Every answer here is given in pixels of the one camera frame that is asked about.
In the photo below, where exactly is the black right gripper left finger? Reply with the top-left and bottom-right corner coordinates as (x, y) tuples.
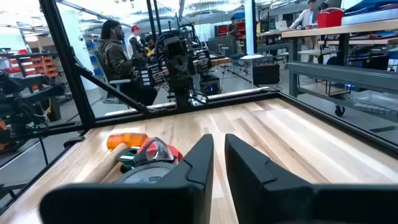
(39, 133), (215, 224)

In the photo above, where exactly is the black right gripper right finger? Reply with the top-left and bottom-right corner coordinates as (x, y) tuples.
(224, 133), (398, 224)

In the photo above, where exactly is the grey office chair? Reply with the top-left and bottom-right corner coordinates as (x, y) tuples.
(93, 49), (133, 104)
(219, 34), (246, 74)

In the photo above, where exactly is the person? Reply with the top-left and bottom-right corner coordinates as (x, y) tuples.
(126, 24), (144, 60)
(289, 0), (320, 50)
(226, 16), (242, 54)
(98, 19), (158, 106)

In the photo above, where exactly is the orange head wooden mallet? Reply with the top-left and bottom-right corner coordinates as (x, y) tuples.
(82, 133), (149, 184)

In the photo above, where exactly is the white round table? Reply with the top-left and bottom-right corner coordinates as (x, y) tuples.
(239, 54), (266, 86)

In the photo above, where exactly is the red parts bin rack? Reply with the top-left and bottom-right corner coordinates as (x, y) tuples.
(7, 48), (60, 80)

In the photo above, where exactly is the black case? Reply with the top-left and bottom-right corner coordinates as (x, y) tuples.
(251, 63), (281, 86)

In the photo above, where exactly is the black equipment stand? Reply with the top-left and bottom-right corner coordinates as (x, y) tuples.
(0, 70), (66, 155)

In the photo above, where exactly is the grey metal wheeled cart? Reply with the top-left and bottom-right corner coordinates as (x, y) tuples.
(286, 60), (398, 125)

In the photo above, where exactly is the red storage tub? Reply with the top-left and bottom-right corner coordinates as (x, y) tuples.
(317, 7), (345, 29)

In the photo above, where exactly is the white flat box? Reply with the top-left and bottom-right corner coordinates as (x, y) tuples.
(341, 8), (398, 26)

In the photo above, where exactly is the blue fabric bundle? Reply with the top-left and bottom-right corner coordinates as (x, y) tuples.
(343, 0), (398, 15)

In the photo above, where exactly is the grey duct tape roll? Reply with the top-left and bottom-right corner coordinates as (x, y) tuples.
(115, 161), (180, 185)

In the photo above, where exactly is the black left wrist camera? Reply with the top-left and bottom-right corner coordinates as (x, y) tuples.
(163, 35), (189, 58)

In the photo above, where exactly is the black aluminium rig frame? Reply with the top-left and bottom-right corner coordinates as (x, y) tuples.
(0, 0), (398, 215)

